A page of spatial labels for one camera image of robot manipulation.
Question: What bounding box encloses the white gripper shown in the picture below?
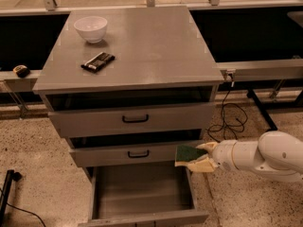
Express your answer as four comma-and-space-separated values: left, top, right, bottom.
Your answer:
187, 140, 237, 173

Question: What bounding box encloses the green and yellow sponge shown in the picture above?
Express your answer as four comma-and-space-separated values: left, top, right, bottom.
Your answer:
174, 146, 207, 166

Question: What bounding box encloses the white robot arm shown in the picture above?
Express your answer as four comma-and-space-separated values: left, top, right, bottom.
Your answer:
187, 131, 303, 183

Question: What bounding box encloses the grey middle drawer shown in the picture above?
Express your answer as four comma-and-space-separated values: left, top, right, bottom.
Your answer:
70, 140, 203, 167

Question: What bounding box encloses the grey drawer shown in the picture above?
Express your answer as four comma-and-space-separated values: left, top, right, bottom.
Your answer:
70, 140, 203, 167
49, 103, 215, 138
78, 161, 208, 227

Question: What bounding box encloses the grey top drawer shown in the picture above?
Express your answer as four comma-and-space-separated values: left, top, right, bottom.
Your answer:
49, 103, 215, 138

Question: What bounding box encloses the grey bottom drawer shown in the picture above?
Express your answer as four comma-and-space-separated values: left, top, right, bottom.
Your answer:
78, 161, 208, 227

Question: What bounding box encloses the grey drawer cabinet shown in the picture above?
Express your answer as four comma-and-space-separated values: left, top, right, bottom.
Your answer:
32, 5, 225, 227

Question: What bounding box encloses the black table leg with caster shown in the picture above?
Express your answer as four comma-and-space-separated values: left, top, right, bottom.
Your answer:
247, 89, 277, 131

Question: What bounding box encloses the grey side bench right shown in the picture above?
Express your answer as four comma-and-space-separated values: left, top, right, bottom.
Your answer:
217, 59, 303, 81

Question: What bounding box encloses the grey side bench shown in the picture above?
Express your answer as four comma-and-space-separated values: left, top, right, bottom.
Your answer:
0, 70, 41, 92
217, 59, 303, 81

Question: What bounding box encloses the black snack bar packet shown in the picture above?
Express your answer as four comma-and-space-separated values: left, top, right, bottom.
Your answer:
80, 52, 116, 73

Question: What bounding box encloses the white bowl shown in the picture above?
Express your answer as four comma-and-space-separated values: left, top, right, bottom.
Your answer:
74, 16, 108, 44

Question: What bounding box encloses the black stand left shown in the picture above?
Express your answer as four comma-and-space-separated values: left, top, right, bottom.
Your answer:
0, 169, 22, 227

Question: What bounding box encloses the black and yellow tape measure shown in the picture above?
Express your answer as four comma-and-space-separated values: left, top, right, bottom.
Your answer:
13, 65, 30, 78

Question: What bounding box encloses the grey side bench left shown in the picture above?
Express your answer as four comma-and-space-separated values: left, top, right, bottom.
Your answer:
0, 70, 41, 92

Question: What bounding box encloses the black power cable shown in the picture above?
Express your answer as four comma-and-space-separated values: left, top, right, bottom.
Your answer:
206, 80, 249, 144

